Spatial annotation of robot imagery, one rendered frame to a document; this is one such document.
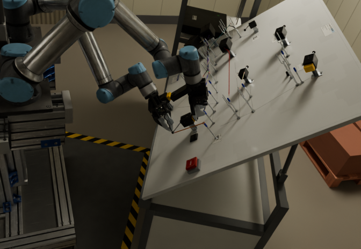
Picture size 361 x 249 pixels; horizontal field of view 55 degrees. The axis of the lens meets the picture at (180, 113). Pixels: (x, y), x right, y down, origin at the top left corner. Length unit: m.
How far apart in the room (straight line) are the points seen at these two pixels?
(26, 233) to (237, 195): 1.22
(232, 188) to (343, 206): 1.61
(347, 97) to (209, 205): 0.80
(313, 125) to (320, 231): 1.76
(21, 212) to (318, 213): 2.20
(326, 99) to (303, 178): 1.95
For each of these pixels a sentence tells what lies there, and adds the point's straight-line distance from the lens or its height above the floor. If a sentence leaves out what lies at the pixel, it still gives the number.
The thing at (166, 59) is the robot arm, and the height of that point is 1.43.
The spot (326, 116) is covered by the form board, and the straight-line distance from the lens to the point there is 1.34.
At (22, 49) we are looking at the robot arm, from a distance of 1.49.
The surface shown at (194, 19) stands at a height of 1.13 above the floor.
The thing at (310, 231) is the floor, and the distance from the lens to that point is 2.97.
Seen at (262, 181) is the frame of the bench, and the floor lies 0.80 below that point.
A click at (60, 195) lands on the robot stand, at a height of 0.23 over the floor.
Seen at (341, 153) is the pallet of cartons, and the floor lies 0.33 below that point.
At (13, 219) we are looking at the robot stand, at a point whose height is 0.23.
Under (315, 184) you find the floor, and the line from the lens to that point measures 3.32.
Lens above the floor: 2.15
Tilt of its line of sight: 39 degrees down
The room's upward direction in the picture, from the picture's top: 14 degrees clockwise
